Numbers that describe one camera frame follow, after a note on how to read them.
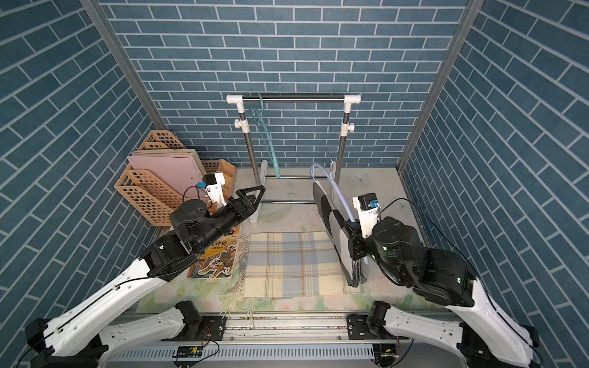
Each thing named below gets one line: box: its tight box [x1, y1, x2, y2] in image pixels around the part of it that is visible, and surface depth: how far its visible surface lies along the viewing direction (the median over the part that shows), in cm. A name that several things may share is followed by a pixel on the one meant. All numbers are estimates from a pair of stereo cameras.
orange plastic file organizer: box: [114, 130, 236, 227], surface depth 88 cm
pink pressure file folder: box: [127, 155, 205, 199], surface depth 90 cm
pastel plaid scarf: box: [221, 230, 362, 326], surface depth 86 cm
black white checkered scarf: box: [312, 180, 367, 288], surface depth 69 cm
